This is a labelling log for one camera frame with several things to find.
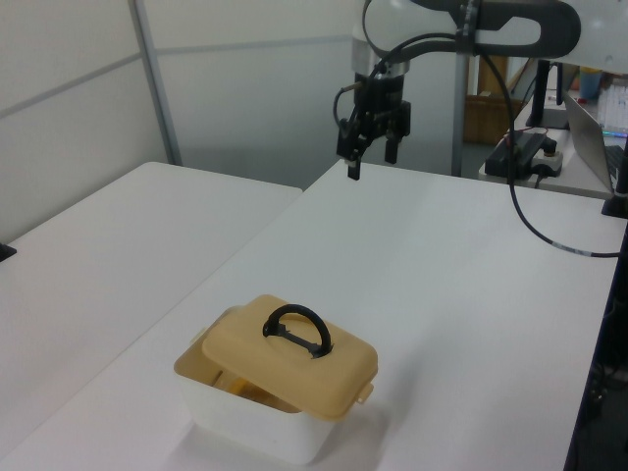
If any white power adapter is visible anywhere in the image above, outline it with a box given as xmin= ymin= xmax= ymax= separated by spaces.
xmin=527 ymin=145 xmax=564 ymax=179

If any black table frame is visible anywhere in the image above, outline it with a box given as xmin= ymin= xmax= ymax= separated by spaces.
xmin=563 ymin=215 xmax=628 ymax=471

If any grey laptop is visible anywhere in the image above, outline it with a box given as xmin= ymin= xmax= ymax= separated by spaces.
xmin=561 ymin=90 xmax=628 ymax=195

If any white plastic tool case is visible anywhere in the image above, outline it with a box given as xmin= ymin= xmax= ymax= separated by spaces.
xmin=174 ymin=306 xmax=344 ymax=466

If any blue green cup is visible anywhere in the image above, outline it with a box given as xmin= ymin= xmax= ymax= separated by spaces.
xmin=578 ymin=68 xmax=603 ymax=102

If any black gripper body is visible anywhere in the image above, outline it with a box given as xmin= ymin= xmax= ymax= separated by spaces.
xmin=352 ymin=72 xmax=408 ymax=120

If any black monitor stand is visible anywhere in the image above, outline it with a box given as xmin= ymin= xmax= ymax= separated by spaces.
xmin=524 ymin=58 xmax=570 ymax=131

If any grey desk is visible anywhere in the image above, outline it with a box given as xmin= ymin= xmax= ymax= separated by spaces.
xmin=478 ymin=97 xmax=620 ymax=200

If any tan lid with black handle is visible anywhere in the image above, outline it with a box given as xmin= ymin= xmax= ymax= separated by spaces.
xmin=190 ymin=292 xmax=380 ymax=422

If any grey partition post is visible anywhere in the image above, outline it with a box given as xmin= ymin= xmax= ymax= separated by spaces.
xmin=130 ymin=0 xmax=183 ymax=167

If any black electronics box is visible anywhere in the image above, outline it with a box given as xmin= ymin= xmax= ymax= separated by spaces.
xmin=484 ymin=131 xmax=549 ymax=177

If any grey metal column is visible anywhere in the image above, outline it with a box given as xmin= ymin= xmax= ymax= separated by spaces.
xmin=450 ymin=52 xmax=480 ymax=178

